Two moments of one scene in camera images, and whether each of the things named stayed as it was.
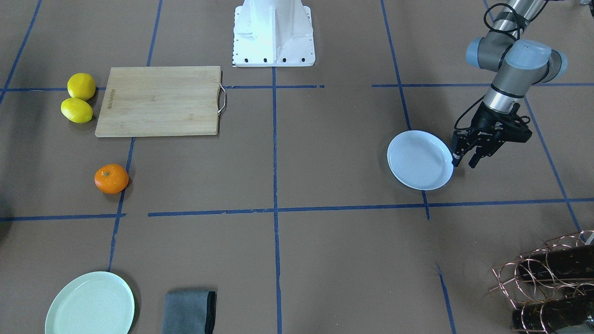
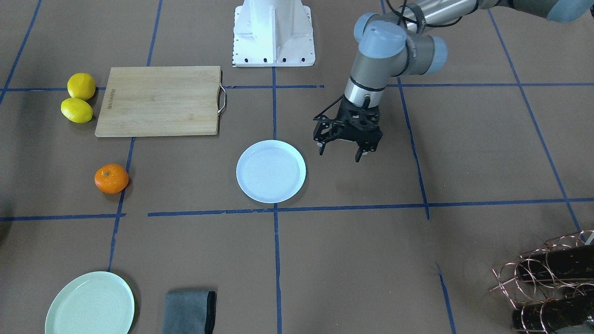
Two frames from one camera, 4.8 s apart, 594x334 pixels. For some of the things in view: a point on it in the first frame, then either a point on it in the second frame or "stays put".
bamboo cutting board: (160, 101) stays put
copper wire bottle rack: (552, 286) stays put
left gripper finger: (481, 151) to (360, 151)
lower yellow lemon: (77, 110) stays put
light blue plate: (421, 159) to (271, 169)
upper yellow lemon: (81, 86) stays put
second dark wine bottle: (549, 317) stays put
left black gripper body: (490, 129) to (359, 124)
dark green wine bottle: (568, 262) stays put
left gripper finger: (457, 156) to (322, 143)
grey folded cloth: (187, 311) stays put
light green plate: (96, 302) stays put
